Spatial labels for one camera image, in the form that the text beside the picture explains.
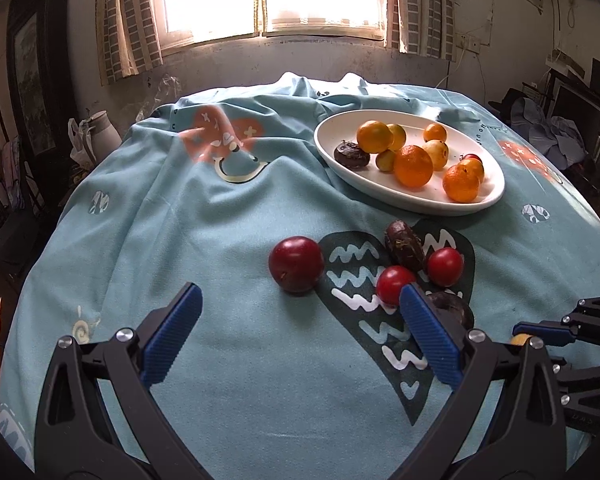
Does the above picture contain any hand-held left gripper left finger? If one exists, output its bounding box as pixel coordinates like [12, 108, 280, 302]
[34, 282, 216, 480]

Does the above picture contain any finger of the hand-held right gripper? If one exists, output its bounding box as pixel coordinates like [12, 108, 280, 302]
[511, 296, 600, 349]
[547, 355, 600, 397]

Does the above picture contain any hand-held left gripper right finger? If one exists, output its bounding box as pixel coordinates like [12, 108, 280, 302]
[390, 282, 567, 480]

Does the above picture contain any dark purple passion fruit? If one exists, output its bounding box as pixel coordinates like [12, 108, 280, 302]
[384, 220, 426, 272]
[425, 292, 474, 331]

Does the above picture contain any small red plum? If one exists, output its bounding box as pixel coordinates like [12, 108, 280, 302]
[427, 247, 465, 287]
[376, 265, 418, 307]

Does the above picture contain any white oval plate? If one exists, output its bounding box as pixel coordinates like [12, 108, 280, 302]
[313, 109, 506, 217]

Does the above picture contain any bumpy mandarin orange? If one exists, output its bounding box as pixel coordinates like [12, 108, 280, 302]
[442, 164, 481, 204]

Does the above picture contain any large orange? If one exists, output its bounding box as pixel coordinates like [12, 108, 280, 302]
[393, 145, 434, 189]

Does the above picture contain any medium orange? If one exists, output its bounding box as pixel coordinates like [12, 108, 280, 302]
[356, 120, 392, 154]
[461, 159, 485, 184]

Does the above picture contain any wrinkled dark passion fruit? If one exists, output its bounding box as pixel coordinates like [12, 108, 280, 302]
[334, 141, 370, 169]

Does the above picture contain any yellow-orange citrus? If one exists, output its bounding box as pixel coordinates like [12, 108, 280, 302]
[386, 123, 407, 151]

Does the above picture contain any light blue printed tablecloth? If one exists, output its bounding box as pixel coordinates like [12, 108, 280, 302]
[0, 72, 600, 480]

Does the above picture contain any large dark red plum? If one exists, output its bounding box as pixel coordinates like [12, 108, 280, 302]
[268, 236, 326, 294]

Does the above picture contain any blue-grey clothes pile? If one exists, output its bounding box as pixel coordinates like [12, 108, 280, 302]
[509, 97, 597, 162]

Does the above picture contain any white jug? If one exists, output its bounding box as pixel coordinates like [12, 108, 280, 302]
[88, 111, 123, 157]

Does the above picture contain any white plastic bag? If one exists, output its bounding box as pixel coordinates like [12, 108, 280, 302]
[68, 117, 97, 169]

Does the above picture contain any black monitor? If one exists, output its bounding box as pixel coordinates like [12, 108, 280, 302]
[550, 84, 600, 152]

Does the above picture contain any clear plastic wrap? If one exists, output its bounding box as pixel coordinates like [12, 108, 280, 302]
[136, 74, 182, 122]

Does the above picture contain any dark framed picture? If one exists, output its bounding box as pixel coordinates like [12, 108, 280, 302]
[6, 0, 77, 157]

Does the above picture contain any checked beige curtain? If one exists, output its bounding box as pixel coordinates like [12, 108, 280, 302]
[96, 0, 164, 87]
[384, 0, 457, 59]

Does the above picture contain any white wall socket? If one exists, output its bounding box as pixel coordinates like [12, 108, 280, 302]
[454, 32, 482, 54]

